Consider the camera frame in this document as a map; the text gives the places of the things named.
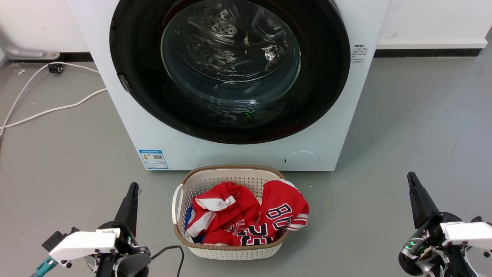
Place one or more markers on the red jersey with black lettering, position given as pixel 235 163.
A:
pixel 282 200

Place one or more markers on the blue energy label sticker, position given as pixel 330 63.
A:
pixel 153 159

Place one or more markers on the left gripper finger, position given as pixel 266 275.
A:
pixel 125 211
pixel 133 219

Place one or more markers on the red jersey with white trim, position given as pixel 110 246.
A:
pixel 238 209

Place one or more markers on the black text info sticker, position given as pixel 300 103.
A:
pixel 359 54

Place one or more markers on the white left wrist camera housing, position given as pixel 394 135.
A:
pixel 84 244

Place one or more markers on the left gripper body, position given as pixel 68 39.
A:
pixel 134 263

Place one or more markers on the cream woven-rim laundry basket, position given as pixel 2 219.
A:
pixel 215 181

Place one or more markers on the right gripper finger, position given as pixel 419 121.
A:
pixel 417 209
pixel 426 204

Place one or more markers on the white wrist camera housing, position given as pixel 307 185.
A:
pixel 469 232
pixel 84 244

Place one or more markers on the blue garment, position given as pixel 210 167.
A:
pixel 189 221

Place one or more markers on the white front-load washing machine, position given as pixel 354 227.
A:
pixel 123 130

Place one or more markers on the round black glass washer door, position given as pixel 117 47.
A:
pixel 326 77

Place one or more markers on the round white filter cover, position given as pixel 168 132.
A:
pixel 301 160

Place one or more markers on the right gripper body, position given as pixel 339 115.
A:
pixel 423 252

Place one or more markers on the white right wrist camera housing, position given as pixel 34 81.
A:
pixel 469 232

